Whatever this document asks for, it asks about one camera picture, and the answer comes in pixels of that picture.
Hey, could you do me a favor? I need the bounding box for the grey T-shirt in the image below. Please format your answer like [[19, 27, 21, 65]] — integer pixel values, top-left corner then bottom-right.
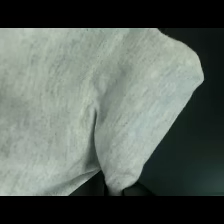
[[0, 27, 205, 197]]

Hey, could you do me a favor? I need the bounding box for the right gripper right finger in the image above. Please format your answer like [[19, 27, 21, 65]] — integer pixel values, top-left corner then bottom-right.
[[121, 181, 156, 197]]

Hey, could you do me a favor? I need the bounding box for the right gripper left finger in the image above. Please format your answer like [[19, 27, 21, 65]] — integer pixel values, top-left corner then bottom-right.
[[79, 170, 110, 197]]

